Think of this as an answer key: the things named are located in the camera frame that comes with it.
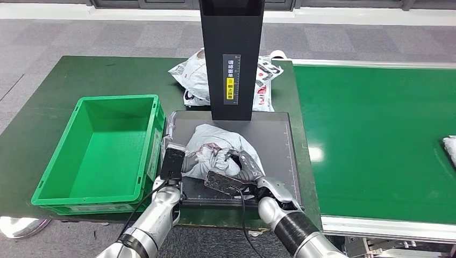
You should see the aluminium conveyor frame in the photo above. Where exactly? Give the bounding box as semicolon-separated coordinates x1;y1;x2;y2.
290;59;456;258

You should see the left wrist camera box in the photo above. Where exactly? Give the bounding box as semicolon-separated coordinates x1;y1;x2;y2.
160;143;186;181

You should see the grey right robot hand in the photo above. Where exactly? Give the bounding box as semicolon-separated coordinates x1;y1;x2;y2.
223;148;266;183

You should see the chrome round stand base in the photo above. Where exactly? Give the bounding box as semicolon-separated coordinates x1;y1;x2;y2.
0;216;51;239

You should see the green conveyor belt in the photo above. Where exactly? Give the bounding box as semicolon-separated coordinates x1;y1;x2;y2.
293;64;456;225

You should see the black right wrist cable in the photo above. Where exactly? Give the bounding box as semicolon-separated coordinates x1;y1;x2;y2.
233;187;266;258

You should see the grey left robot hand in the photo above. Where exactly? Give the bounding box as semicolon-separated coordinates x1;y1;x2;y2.
162;113;200;181

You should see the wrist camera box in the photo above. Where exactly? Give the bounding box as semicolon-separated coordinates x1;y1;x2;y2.
204;170;246;196
160;143;186;181

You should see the grey window frame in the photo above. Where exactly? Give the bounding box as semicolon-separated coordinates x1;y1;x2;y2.
89;0;456;11

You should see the white bag with black print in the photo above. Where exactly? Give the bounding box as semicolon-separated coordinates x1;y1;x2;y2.
168;48;284;102

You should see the green plastic crate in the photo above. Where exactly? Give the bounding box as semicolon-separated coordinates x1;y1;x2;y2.
31;94;166;216

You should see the white bag with red print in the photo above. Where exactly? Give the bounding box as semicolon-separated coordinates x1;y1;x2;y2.
183;83;276;113

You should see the label strip with yellow patch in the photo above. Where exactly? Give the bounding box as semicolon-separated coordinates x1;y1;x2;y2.
223;54;241;106

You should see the grey parcel bag red print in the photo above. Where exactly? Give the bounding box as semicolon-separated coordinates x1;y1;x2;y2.
181;123;266;181
443;135;456;169

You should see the black inbound scanning machine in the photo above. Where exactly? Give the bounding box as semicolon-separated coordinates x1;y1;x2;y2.
162;0;305;209

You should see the white tape roll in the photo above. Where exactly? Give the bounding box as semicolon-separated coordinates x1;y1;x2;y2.
269;49;289;61

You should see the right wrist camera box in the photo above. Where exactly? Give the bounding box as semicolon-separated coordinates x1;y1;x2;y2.
204;170;246;196

